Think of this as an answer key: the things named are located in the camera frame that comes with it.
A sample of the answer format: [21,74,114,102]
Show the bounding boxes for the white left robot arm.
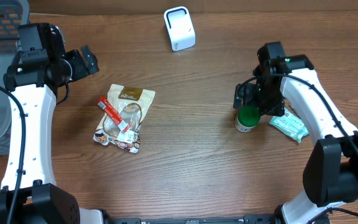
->
[0,23,106,223]

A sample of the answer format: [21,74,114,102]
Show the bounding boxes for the green lid jar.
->
[234,106,261,133]

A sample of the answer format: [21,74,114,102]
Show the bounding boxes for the white barcode scanner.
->
[163,6,196,52]

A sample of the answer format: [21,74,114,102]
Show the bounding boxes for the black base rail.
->
[103,214,282,224]

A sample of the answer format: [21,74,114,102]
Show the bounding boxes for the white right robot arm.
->
[234,55,358,223]

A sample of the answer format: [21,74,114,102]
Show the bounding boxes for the teal snack packet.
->
[269,108,309,143]

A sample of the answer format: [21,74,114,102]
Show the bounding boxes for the beige cookie pouch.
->
[93,84,155,154]

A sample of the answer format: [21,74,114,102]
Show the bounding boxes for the red stick packet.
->
[98,96,131,133]

